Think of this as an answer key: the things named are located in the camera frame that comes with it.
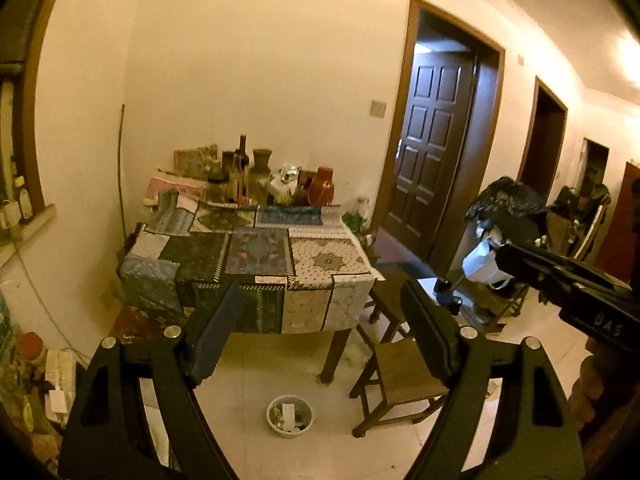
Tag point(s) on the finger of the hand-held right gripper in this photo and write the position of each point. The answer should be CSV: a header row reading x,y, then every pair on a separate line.
x,y
540,272

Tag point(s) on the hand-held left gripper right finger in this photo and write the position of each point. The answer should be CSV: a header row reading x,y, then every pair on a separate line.
x,y
425,330

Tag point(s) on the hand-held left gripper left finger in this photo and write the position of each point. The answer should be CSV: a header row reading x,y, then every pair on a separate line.
x,y
215,335

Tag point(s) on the white plastic basin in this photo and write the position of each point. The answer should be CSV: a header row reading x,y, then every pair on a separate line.
x,y
272,422

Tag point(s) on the person's right hand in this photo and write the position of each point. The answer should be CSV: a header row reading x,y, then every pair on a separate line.
x,y
590,385

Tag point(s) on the black shoe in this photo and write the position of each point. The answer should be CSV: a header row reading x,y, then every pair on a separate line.
x,y
442,287
454,306

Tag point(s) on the light wooden stool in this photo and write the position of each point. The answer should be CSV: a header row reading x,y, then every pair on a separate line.
x,y
405,370

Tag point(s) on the dark wooden stool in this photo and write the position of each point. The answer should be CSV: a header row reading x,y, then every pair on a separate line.
x,y
390,295

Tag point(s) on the white plastic bag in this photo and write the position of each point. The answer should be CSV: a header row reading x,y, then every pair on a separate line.
x,y
482,265

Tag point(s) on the dark door mat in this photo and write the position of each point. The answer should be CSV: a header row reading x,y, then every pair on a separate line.
x,y
400,267

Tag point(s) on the dark clothing pile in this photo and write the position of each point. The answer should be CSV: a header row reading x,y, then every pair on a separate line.
x,y
505,205

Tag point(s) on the patchwork tablecloth table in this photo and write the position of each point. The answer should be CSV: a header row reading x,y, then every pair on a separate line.
x,y
260,270

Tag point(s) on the far narrow doorway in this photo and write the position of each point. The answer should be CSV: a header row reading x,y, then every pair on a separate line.
x,y
595,167

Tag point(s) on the green leafy bag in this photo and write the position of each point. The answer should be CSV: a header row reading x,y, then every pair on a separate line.
x,y
355,217

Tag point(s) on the dark open doorway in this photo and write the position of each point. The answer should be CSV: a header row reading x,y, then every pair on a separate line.
x,y
542,140

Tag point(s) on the brown panelled door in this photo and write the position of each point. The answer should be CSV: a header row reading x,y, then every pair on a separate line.
x,y
430,155

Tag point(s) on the white power strip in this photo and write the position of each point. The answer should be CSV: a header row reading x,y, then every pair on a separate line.
x,y
60,385

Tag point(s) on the brown ceramic vase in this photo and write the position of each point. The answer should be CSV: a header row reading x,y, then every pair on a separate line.
x,y
261,177

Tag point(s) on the dark wine bottle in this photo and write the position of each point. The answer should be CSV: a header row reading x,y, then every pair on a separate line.
x,y
243,165

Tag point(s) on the patterned flat box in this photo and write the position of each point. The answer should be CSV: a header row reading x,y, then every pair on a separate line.
x,y
195,162

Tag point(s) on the red thermos jug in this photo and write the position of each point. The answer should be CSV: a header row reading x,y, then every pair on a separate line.
x,y
321,187

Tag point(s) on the orange lidded jar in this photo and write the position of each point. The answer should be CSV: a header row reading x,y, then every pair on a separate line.
x,y
32,347

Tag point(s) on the wall switch plate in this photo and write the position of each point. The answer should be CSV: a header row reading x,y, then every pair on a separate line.
x,y
377,108

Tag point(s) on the brown window frame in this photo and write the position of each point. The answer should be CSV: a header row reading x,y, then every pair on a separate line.
x,y
30,110

